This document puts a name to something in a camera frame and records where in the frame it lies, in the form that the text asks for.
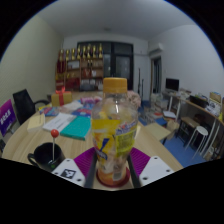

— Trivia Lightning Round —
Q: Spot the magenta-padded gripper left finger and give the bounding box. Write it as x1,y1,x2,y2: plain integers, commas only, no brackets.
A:
51,147,99,189

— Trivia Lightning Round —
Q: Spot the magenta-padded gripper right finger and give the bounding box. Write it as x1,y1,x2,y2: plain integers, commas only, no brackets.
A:
127,147,175,189

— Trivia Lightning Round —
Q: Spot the yellow-label drink bottle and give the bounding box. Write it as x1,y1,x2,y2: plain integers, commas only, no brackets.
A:
90,77,139,183

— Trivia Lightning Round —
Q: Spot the black mug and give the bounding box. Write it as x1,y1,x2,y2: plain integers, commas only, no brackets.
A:
27,142,67,173

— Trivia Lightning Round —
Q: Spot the small wooden side table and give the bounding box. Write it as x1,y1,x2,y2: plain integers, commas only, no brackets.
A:
143,122,173,144

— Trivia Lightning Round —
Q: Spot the red-ball stirring stick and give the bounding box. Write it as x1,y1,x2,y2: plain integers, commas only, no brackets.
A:
50,128,60,163

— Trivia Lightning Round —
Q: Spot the teal book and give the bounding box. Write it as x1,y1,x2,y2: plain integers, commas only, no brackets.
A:
59,115,92,142

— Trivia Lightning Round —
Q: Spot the white book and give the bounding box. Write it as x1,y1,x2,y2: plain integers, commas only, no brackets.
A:
42,112,78,133

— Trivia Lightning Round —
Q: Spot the white round stool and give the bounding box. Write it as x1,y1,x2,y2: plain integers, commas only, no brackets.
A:
184,125,210,158

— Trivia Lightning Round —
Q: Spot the pale yellow notepad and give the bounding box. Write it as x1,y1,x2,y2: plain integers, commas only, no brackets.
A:
26,113,46,134

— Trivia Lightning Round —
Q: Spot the blue printed book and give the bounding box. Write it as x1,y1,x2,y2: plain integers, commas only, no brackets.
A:
70,103,96,119

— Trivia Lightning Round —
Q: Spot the colourful printed book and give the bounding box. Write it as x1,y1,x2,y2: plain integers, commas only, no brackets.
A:
38,106,62,118

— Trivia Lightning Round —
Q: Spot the pink flower bouquet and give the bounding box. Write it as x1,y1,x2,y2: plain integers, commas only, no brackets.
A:
126,89,142,110

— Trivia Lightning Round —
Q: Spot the yellow gift box red ribbon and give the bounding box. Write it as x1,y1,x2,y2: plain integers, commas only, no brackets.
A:
50,86,73,108

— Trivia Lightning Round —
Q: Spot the pink printed box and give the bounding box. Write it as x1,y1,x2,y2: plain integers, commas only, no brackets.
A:
79,95,103,105

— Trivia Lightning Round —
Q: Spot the wooden side desk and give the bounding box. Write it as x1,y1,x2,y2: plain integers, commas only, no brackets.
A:
162,87,224,162

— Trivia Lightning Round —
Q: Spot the black office chair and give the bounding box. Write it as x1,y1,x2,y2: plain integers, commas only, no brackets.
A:
12,88,51,126

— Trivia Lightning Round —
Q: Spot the purple sign board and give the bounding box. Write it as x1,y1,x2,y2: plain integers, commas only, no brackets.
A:
0,98,17,138

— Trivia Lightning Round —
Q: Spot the black computer monitor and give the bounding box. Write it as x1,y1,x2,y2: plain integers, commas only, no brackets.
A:
165,77,181,93

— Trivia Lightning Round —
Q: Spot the wooden shelf unit with trophies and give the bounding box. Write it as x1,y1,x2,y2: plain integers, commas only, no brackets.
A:
55,43,105,92

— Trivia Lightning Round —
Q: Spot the dark glass door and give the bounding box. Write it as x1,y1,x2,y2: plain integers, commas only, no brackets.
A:
76,41,135,92

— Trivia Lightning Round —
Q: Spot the white air conditioner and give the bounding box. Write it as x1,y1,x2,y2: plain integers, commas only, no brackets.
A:
147,42,165,57

